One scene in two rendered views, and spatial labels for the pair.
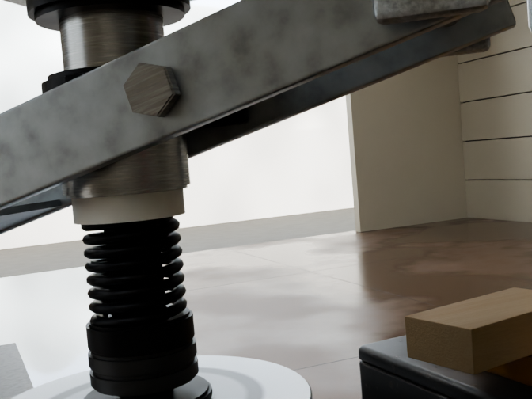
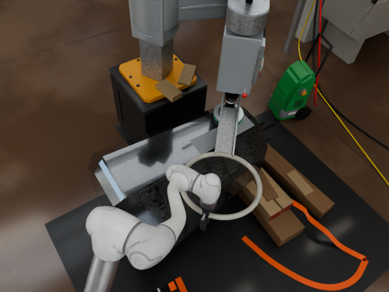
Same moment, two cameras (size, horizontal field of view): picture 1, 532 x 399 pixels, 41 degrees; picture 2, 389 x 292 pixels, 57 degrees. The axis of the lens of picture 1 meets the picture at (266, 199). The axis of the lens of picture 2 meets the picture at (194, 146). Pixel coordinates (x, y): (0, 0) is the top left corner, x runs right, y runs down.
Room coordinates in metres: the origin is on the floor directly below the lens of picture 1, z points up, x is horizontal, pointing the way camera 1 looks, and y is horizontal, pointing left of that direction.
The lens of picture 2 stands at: (1.08, 1.77, 2.72)
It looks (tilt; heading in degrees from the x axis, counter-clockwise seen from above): 52 degrees down; 257
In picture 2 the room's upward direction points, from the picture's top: 5 degrees clockwise
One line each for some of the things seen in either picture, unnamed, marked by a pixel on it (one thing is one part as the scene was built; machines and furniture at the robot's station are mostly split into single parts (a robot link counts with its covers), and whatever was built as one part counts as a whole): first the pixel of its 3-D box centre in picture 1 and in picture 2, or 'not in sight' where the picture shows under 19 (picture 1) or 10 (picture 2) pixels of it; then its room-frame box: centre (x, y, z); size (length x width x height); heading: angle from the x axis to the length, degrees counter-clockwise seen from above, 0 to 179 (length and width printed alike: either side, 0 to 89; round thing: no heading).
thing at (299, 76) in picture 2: not in sight; (297, 79); (-0.46, -0.67, 0.43); 0.35 x 0.35 x 0.87; 10
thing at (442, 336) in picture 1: (495, 326); (168, 90); (0.84, -0.26, 0.81); 0.20 x 0.10 x 0.05; 123
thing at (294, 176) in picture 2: not in sight; (299, 182); (-0.23, 0.29, 0.13); 0.25 x 0.10 x 0.01; 112
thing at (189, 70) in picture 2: not in sight; (187, 74); (0.67, -0.43, 0.80); 0.20 x 0.10 x 0.05; 66
